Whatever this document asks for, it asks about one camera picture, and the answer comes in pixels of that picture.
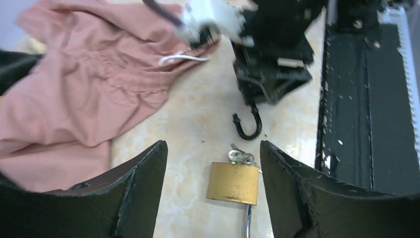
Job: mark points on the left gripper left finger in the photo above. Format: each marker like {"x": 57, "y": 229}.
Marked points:
{"x": 120, "y": 203}

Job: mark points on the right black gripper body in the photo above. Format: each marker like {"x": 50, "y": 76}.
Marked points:
{"x": 277, "y": 63}

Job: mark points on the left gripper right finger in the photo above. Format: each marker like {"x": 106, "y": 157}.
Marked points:
{"x": 306, "y": 203}

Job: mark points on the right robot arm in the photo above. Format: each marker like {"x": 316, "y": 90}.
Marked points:
{"x": 357, "y": 17}

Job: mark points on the black Kaijing padlock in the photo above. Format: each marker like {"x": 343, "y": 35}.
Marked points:
{"x": 251, "y": 128}

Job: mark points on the brass padlock with open shackle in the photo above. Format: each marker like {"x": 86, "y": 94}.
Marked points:
{"x": 236, "y": 181}

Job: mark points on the black floral pillow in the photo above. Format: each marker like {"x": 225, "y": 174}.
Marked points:
{"x": 15, "y": 66}

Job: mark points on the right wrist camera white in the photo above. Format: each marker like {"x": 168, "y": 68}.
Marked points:
{"x": 218, "y": 15}

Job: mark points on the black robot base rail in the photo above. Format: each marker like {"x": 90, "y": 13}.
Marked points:
{"x": 369, "y": 113}

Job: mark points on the pink drawstring shorts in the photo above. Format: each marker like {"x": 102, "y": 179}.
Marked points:
{"x": 99, "y": 78}

